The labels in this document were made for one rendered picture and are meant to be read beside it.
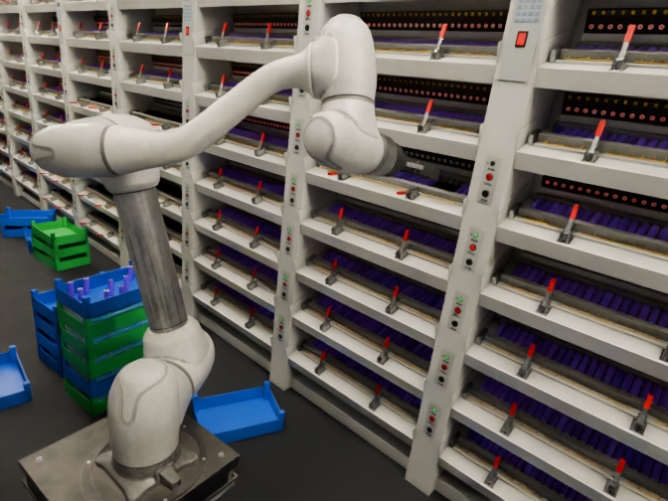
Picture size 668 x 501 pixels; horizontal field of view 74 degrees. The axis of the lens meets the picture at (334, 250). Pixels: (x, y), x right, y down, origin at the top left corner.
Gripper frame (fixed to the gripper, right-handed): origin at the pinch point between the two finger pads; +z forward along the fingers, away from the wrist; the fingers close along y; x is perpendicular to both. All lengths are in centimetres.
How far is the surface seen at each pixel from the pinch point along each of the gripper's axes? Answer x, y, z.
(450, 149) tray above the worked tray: -7.6, 1.2, 12.7
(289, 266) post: 45, 57, 23
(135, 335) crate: 83, 89, -16
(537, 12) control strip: -39.4, -13.5, 4.8
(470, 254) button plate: 18.2, -11.3, 17.0
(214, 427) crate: 106, 55, 1
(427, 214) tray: 10.9, 4.2, 16.5
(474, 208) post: 5.8, -9.3, 14.7
